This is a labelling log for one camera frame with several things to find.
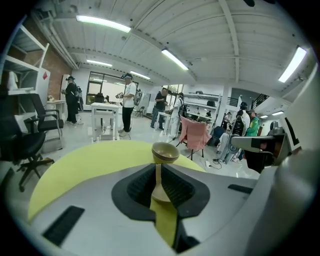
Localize small white table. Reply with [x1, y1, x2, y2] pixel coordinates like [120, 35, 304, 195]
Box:
[154, 111, 173, 136]

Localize tan bowl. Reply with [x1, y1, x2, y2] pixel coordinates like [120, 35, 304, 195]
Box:
[151, 141, 181, 165]
[150, 162, 172, 203]

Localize white cabinet red label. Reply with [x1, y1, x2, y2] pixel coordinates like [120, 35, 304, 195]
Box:
[34, 67, 52, 103]

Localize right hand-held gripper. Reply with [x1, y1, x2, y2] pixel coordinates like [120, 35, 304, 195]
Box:
[230, 113, 305, 174]

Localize black swivel office chair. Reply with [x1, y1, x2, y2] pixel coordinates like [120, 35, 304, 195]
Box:
[0, 87, 55, 193]

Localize large dark-framed window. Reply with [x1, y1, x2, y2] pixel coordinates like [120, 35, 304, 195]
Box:
[86, 71, 133, 106]

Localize white side desk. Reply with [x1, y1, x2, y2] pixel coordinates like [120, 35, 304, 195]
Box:
[46, 99, 67, 121]

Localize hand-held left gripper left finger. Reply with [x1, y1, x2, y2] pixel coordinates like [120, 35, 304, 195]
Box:
[31, 163, 173, 256]

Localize pink cloth covered chair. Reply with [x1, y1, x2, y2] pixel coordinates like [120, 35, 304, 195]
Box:
[176, 115, 213, 161]

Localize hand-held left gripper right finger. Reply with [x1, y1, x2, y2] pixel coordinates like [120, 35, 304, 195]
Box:
[162, 164, 260, 252]

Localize dark blue chair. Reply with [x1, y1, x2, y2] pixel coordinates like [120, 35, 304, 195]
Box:
[208, 125, 226, 147]

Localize round table with yellow-green cloth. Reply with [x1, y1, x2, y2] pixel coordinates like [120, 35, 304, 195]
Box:
[27, 140, 207, 247]

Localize white storage rack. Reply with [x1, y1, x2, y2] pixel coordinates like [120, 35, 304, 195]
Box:
[183, 91, 222, 126]

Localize white rectangular table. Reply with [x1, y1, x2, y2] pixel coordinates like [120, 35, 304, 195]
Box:
[90, 101, 121, 142]

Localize grey gripper-mounted camera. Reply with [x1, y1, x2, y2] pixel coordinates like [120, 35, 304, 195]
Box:
[269, 120, 285, 136]

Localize white shelving unit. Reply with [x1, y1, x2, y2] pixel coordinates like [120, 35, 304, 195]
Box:
[0, 23, 51, 126]

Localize grey racing chair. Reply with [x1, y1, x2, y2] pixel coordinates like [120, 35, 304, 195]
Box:
[217, 116, 248, 165]

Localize black metal-frame armchair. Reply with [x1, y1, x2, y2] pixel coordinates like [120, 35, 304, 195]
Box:
[29, 93, 65, 151]

